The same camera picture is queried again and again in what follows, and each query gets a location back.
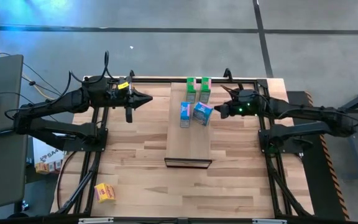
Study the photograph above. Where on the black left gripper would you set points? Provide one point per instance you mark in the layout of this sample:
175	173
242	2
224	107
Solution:
118	93

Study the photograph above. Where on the black clamp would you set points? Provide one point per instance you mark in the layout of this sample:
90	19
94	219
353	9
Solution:
131	73
227	74

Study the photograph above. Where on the blue cereal box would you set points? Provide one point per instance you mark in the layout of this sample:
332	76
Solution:
185	112
202	113

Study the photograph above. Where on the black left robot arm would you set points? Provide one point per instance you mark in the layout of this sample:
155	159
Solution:
57	102

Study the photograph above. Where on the silver metal bracket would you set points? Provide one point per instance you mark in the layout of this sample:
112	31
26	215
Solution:
269	221
95	220

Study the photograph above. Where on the green cereal box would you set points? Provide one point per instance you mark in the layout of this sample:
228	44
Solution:
191	85
205	85

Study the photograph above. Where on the wooden box tray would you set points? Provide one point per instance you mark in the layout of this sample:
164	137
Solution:
188	146

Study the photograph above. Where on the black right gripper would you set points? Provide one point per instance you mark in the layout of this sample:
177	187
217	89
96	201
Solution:
244	102

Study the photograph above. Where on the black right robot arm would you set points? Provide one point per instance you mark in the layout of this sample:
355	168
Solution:
306	113

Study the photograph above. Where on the white printed cardboard box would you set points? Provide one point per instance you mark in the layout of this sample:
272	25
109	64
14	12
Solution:
43	152

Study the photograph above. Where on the grey desk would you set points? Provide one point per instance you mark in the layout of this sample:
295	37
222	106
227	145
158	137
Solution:
2	77

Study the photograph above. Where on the yellow cereal box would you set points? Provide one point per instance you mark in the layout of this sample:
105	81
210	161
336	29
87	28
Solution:
103	193

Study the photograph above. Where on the yellow tag label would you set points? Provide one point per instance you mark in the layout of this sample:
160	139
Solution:
123	85

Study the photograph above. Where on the black hazard-striped floor mat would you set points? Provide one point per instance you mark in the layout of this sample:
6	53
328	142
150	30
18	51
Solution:
312	186

